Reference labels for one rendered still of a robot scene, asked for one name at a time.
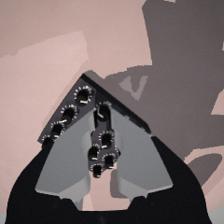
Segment dark grey knob box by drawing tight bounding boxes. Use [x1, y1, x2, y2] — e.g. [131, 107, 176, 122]
[37, 74, 151, 178]

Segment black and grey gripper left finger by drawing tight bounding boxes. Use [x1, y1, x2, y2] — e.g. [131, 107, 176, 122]
[5, 109, 98, 224]

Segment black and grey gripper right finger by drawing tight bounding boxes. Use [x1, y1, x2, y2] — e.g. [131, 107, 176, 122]
[108, 108, 212, 224]

